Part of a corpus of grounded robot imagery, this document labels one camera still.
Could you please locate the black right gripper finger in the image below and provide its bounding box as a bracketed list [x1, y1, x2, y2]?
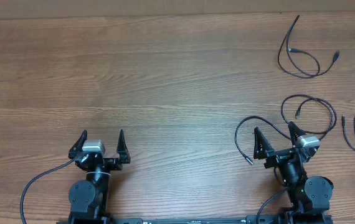
[253, 127, 274, 159]
[288, 121, 305, 145]

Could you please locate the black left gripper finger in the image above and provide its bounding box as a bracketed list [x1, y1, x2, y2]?
[116, 129, 131, 164]
[68, 129, 88, 159]

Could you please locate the thick black USB cable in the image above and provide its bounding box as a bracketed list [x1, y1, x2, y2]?
[234, 94, 338, 166]

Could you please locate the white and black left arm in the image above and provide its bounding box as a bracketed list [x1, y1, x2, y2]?
[67, 130, 131, 223]

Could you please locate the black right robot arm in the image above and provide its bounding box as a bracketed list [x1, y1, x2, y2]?
[253, 121, 334, 223]

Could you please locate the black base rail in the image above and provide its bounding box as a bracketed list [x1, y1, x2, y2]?
[55, 213, 334, 224]

